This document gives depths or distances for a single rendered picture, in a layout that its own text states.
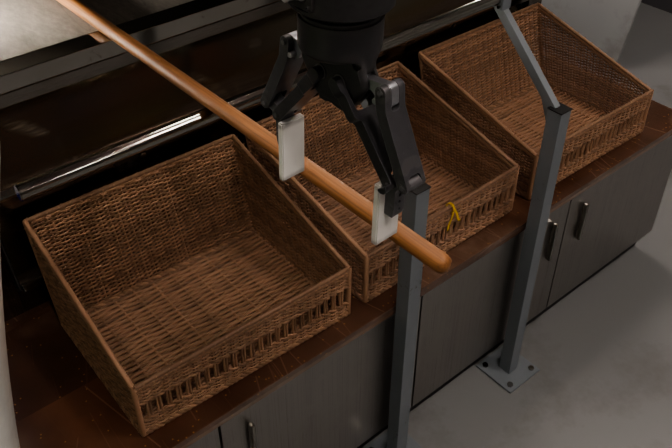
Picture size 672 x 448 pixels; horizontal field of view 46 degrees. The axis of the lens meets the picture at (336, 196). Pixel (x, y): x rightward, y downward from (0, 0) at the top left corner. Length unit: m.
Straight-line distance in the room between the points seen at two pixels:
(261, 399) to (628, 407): 1.23
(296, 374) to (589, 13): 2.96
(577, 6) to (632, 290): 1.85
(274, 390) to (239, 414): 0.09
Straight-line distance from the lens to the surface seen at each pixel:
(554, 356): 2.68
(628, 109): 2.54
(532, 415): 2.52
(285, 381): 1.81
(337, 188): 1.25
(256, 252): 2.07
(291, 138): 0.82
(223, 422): 1.76
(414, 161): 0.70
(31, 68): 1.75
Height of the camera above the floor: 1.96
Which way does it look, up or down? 38 degrees down
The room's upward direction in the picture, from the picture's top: straight up
